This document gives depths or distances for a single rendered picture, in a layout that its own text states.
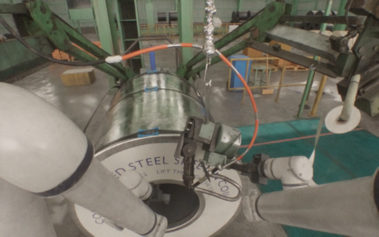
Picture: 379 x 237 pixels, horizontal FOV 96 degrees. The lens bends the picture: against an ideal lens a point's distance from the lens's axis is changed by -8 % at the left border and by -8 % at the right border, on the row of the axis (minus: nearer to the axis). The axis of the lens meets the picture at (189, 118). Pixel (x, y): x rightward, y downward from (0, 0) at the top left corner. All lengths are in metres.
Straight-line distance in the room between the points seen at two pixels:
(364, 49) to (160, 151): 1.10
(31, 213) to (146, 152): 0.63
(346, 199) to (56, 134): 0.42
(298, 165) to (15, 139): 0.71
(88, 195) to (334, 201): 0.41
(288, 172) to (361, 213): 0.43
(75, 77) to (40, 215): 6.74
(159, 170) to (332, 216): 0.88
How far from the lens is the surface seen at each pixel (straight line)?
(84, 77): 7.07
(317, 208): 0.41
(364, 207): 0.34
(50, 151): 0.29
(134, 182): 0.78
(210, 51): 0.69
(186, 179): 0.89
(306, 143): 3.70
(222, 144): 0.84
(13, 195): 0.46
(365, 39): 1.15
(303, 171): 0.74
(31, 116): 0.30
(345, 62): 1.13
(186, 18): 5.45
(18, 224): 0.50
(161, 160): 1.05
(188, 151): 0.83
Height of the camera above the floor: 1.89
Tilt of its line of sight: 29 degrees down
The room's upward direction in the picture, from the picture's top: 1 degrees counter-clockwise
